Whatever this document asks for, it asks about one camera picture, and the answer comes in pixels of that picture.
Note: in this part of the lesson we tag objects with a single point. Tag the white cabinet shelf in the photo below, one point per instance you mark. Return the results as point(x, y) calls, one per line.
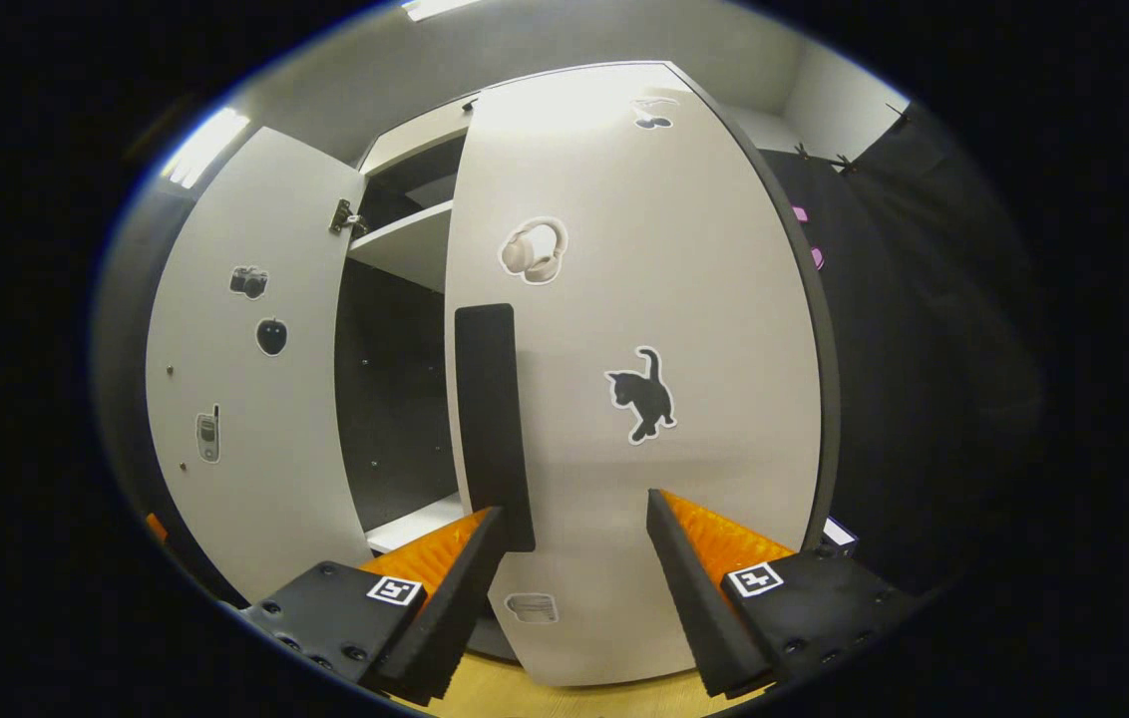
point(410, 244)
point(415, 529)

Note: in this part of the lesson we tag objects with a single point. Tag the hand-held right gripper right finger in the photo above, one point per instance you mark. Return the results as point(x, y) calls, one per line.
point(699, 608)

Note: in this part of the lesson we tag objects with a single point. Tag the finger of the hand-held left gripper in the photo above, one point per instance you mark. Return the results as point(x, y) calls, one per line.
point(157, 528)

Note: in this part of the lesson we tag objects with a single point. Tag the black backdrop cloth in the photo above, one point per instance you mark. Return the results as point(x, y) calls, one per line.
point(924, 379)

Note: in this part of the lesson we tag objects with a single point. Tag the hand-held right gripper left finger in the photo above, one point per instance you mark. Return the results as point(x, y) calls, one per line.
point(455, 608)

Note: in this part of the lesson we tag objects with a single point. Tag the ceiling light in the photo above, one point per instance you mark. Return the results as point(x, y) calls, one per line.
point(205, 145)
point(437, 7)

